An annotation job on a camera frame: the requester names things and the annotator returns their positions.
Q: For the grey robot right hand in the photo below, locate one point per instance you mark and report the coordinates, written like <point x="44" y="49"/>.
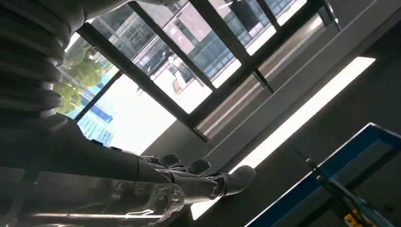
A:
<point x="78" y="153"/>

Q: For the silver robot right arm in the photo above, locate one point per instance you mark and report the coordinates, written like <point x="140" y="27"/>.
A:
<point x="28" y="62"/>

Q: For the long ceiling light strip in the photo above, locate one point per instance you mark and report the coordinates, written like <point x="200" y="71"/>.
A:
<point x="297" y="116"/>

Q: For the yellow black fitting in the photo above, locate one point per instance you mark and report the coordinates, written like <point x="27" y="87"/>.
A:
<point x="354" y="219"/>

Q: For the black window frame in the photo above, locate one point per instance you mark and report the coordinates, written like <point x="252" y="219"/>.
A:
<point x="147" y="84"/>

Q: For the blue metal frame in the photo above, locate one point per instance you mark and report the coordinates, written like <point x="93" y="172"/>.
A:
<point x="354" y="147"/>

